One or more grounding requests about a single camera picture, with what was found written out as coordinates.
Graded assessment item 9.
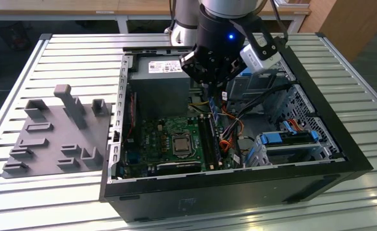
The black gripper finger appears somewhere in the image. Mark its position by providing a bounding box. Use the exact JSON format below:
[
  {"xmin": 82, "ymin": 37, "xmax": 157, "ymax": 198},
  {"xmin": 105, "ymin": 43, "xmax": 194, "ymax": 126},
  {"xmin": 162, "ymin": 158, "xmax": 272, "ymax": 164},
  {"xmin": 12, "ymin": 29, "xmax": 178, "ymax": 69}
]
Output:
[
  {"xmin": 178, "ymin": 47, "xmax": 213, "ymax": 100},
  {"xmin": 214, "ymin": 55, "xmax": 245, "ymax": 97}
]

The grey power supply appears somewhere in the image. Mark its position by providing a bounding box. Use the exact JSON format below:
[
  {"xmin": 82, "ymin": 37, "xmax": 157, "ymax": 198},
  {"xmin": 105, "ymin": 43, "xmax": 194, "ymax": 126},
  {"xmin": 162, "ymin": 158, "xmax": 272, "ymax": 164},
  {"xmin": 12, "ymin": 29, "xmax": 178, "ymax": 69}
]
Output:
[{"xmin": 129, "ymin": 54, "xmax": 196, "ymax": 116}]

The round black speaker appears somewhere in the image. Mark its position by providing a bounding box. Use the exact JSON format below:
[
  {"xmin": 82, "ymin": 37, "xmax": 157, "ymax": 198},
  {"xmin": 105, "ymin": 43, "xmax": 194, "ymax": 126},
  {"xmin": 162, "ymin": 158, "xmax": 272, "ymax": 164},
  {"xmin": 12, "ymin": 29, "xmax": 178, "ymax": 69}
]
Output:
[{"xmin": 238, "ymin": 136, "xmax": 257, "ymax": 152}]

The blue disk carrier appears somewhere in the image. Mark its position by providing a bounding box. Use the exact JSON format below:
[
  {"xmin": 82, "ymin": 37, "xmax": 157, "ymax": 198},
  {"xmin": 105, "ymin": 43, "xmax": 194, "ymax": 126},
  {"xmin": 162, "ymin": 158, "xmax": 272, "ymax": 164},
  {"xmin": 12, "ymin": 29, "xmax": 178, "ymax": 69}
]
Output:
[{"xmin": 260, "ymin": 131, "xmax": 320, "ymax": 146}]

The green motherboard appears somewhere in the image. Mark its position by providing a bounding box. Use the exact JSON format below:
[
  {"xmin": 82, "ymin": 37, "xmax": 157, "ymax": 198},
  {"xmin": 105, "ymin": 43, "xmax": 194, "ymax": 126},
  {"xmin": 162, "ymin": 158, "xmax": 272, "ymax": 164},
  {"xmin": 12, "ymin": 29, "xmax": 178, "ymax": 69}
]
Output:
[{"xmin": 120, "ymin": 115, "xmax": 240, "ymax": 179}]

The silver CPU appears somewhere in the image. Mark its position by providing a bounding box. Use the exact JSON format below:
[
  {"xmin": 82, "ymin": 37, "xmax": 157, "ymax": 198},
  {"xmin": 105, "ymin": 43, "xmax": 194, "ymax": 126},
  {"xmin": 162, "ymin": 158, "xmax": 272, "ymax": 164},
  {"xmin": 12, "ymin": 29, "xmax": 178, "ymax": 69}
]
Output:
[{"xmin": 172, "ymin": 137, "xmax": 192, "ymax": 157}]

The wooden cabinet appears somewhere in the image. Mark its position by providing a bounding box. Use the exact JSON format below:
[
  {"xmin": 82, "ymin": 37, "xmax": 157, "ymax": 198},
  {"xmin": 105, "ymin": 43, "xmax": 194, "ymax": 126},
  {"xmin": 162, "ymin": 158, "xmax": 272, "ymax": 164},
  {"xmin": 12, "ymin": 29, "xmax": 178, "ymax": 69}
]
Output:
[{"xmin": 298, "ymin": 0, "xmax": 377, "ymax": 64}]

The black graphics card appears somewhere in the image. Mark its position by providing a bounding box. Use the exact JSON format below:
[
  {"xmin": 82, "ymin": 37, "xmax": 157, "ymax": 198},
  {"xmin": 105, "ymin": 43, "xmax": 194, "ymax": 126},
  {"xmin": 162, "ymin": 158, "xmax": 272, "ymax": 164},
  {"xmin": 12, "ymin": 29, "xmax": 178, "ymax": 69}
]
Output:
[{"xmin": 154, "ymin": 160, "xmax": 202, "ymax": 174}]

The black PC case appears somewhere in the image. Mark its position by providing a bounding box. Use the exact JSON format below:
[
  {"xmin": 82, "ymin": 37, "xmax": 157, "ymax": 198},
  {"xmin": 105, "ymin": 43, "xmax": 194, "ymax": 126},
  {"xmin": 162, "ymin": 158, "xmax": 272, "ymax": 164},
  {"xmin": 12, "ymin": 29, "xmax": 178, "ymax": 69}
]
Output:
[{"xmin": 98, "ymin": 44, "xmax": 374, "ymax": 223}]

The grey parts rack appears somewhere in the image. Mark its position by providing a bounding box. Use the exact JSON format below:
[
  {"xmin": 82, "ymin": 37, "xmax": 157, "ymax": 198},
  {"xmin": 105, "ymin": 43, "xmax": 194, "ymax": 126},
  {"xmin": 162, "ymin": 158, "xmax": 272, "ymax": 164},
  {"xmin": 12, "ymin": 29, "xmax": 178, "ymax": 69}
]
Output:
[{"xmin": 1, "ymin": 84, "xmax": 116, "ymax": 179}]

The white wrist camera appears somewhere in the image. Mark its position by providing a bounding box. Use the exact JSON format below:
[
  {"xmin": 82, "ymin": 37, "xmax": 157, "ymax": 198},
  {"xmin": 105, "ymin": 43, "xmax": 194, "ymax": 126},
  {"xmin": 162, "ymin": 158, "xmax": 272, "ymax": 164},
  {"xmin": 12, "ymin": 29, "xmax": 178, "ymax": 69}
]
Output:
[{"xmin": 238, "ymin": 42, "xmax": 282, "ymax": 73}]

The black wire bundle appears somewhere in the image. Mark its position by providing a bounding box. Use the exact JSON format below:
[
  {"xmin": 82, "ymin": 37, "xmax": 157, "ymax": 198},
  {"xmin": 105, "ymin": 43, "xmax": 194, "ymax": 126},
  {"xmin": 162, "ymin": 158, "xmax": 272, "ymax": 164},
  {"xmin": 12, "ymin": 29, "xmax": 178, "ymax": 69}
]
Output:
[{"xmin": 222, "ymin": 83, "xmax": 290, "ymax": 121}]

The yellow wire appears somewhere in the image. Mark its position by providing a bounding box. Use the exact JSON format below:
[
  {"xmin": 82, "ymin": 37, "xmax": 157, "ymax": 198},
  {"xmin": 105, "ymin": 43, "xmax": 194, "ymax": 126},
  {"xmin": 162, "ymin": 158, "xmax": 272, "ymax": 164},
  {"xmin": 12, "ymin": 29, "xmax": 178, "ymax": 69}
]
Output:
[{"xmin": 188, "ymin": 100, "xmax": 212, "ymax": 108}]

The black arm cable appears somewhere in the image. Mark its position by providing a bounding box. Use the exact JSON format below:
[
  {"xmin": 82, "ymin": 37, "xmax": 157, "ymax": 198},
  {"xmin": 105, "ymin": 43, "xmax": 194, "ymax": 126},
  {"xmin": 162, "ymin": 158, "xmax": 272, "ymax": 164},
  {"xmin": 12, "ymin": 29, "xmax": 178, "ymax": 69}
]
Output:
[{"xmin": 270, "ymin": 0, "xmax": 289, "ymax": 47}]

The blue data cable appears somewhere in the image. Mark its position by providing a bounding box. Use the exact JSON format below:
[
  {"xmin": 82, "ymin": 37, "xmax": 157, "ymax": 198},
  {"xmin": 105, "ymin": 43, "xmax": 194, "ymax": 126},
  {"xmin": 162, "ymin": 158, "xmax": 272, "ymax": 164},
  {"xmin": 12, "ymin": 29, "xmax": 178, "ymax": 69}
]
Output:
[{"xmin": 282, "ymin": 121, "xmax": 297, "ymax": 134}]

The orange wire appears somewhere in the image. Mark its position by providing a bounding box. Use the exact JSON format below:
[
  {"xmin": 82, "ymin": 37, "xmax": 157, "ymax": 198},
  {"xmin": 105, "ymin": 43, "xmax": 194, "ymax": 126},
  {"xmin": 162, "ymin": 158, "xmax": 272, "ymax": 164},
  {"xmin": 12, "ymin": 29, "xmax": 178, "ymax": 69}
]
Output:
[{"xmin": 218, "ymin": 117, "xmax": 244, "ymax": 153}]

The white desk frame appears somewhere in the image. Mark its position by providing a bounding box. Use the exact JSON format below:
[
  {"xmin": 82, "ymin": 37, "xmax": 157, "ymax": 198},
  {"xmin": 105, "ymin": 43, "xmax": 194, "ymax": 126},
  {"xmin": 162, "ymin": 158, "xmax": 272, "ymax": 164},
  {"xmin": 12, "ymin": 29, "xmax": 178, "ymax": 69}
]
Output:
[{"xmin": 0, "ymin": 0, "xmax": 312, "ymax": 34}]

